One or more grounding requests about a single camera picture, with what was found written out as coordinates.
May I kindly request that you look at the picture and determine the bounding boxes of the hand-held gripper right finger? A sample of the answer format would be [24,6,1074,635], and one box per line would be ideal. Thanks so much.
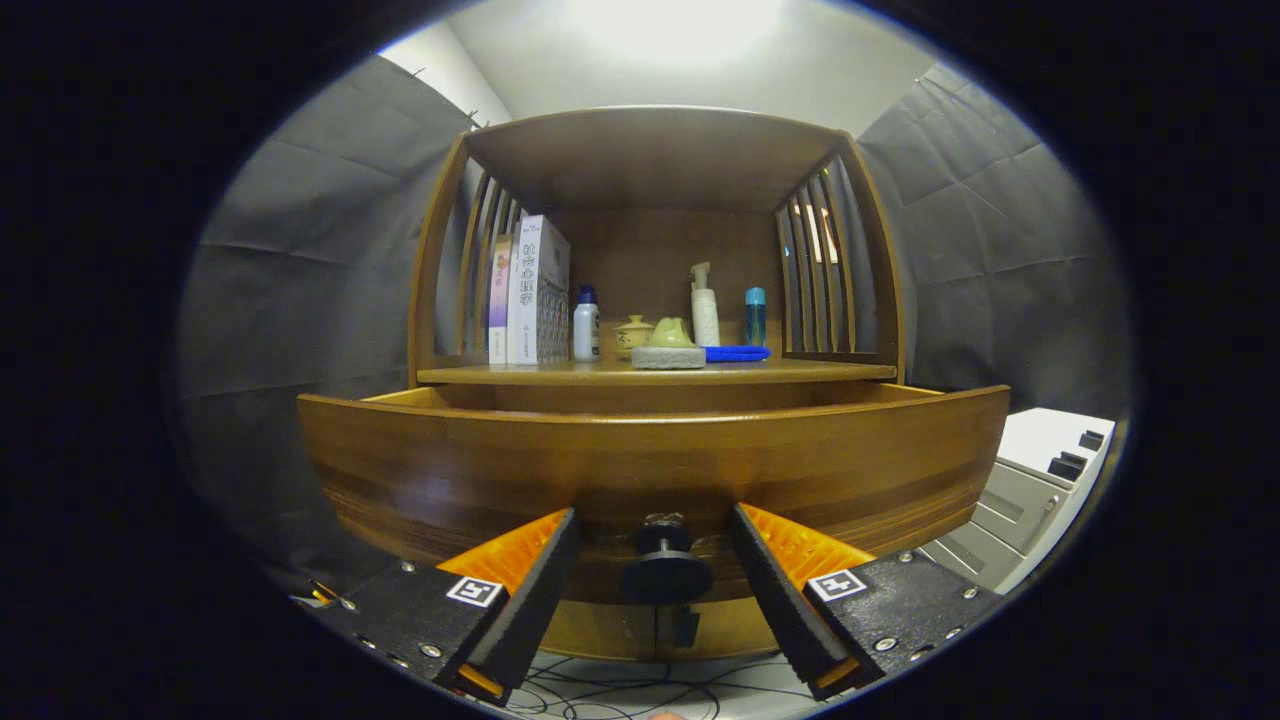
[730,503,1006,701]

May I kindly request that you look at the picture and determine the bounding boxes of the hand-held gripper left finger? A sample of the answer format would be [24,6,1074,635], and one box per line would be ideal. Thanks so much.
[310,507,582,707]

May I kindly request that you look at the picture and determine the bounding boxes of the wooden drawer with black knob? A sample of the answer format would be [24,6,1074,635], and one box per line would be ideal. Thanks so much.
[297,382,1013,606]

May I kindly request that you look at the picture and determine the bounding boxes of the green strapped scrub sponge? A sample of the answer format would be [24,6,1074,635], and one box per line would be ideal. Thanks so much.
[631,317,707,370]

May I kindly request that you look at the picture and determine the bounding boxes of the wooden cabinet door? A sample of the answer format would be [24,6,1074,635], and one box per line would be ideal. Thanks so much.
[540,598,661,661]
[655,598,783,658]

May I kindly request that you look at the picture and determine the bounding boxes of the wooden countertop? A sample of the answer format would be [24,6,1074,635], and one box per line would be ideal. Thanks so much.
[417,352,899,387]

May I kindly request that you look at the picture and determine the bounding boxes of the white drawer unit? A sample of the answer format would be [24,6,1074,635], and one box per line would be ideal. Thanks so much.
[915,407,1116,596]

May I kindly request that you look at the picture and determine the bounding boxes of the wooden cabinet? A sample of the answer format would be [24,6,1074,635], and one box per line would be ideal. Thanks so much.
[407,105,906,661]

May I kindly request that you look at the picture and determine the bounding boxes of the white bottle with blue cap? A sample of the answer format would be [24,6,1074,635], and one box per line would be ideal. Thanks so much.
[572,285,601,363]

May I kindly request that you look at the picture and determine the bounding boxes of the yellow lidded teacup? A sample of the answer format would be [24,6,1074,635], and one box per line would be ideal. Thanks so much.
[614,315,656,361]

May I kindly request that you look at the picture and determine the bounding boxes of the white pump bottle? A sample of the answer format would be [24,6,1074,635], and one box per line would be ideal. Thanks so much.
[689,262,721,348]

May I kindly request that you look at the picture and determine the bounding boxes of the thin purple white book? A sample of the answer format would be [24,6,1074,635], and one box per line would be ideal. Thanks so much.
[488,234,513,365]

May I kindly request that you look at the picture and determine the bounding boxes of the thick white book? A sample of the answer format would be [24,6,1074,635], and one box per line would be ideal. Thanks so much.
[506,215,572,366]

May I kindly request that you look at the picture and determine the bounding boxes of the black floor cables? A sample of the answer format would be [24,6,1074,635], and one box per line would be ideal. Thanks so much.
[505,650,801,720]

